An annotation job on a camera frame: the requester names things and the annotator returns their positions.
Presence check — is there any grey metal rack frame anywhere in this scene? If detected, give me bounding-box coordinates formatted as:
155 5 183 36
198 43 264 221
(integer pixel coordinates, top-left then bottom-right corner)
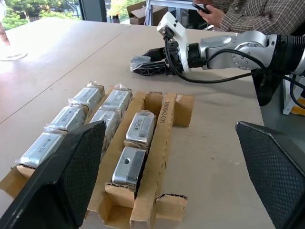
143 0 199 26

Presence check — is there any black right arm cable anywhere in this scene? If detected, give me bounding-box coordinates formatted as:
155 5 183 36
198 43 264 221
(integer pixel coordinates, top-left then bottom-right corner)
163 27 305 108

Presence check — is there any person's bare hand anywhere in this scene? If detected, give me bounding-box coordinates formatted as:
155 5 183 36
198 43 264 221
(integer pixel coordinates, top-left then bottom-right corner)
198 4 226 26

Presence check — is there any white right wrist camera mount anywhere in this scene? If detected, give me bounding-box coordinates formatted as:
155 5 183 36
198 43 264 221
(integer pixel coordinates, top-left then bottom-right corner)
156 11 192 73

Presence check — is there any black smartphone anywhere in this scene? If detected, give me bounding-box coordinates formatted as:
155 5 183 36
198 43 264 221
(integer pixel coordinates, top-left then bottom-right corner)
191 2 212 14

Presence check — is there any plastic-wrapped silver camera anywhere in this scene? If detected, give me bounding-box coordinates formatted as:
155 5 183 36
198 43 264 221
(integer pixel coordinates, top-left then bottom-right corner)
101 83 133 115
123 110 157 147
72 81 106 112
89 106 122 158
15 130 69 169
46 104 89 132

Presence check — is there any white metal table frame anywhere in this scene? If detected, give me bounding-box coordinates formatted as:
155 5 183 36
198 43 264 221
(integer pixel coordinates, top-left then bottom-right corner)
282 73 305 115

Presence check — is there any white round flat base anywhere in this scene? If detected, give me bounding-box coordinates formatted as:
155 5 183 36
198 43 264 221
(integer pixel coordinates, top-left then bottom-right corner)
0 51 28 62

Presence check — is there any brown cardboard divider tray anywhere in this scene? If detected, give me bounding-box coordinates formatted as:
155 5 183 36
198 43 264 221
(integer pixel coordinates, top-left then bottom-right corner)
0 84 195 229

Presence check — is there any unwrapped silver camera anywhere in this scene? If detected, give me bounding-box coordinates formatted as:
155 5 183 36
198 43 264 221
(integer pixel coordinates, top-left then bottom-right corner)
112 146 147 192

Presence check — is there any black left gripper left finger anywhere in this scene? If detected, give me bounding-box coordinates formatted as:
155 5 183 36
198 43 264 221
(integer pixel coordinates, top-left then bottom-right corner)
0 120 107 229

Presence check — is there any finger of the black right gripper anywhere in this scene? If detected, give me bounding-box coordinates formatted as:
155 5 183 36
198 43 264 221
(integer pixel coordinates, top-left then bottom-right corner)
142 47 165 62
130 55 172 77

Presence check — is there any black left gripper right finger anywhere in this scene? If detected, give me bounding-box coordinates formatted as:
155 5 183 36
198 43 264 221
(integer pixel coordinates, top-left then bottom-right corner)
234 121 305 229

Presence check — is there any open brown cardboard box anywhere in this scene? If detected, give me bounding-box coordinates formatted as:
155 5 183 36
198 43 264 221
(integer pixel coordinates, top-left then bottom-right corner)
126 0 169 26

